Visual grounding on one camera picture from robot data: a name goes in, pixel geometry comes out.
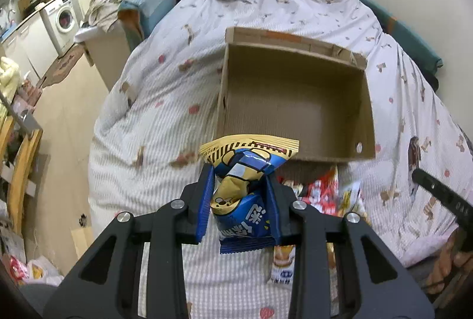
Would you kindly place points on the green pillow at wall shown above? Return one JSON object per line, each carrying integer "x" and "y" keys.
{"x": 416, "y": 47}

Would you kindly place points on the brown cardboard box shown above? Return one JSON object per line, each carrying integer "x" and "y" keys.
{"x": 286, "y": 85}

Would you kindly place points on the red cartoon snack bag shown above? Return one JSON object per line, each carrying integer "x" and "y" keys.
{"x": 322, "y": 193}

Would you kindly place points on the white blue biscuit packet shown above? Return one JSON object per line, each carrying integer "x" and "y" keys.
{"x": 282, "y": 268}

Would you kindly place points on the blue yellow bear snack bag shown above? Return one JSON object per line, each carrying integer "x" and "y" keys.
{"x": 245, "y": 204}

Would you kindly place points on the white washing machine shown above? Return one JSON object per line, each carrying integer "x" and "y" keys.
{"x": 61, "y": 24}

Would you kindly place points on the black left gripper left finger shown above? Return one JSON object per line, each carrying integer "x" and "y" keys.
{"x": 105, "y": 282}

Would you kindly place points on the white kitchen cabinet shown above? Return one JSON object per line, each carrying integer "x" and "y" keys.
{"x": 30, "y": 46}

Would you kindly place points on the white orange snack bag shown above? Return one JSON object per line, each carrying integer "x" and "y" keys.
{"x": 351, "y": 201}

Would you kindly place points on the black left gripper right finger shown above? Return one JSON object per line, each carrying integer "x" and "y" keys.
{"x": 372, "y": 283}

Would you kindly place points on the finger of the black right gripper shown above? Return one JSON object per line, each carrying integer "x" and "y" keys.
{"x": 441, "y": 195}

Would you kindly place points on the wooden chair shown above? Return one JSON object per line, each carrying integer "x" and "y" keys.
{"x": 17, "y": 178}

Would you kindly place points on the checkered patterned bed quilt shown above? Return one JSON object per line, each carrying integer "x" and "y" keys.
{"x": 146, "y": 143}

